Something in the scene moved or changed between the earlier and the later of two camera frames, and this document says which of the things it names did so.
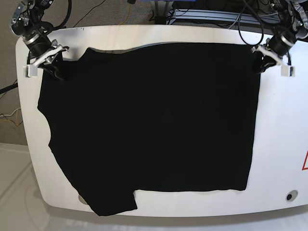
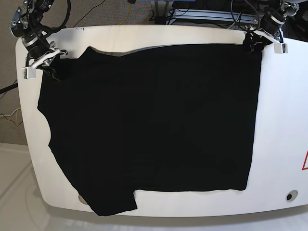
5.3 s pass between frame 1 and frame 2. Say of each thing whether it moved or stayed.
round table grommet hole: stayed
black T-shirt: stayed
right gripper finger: moved
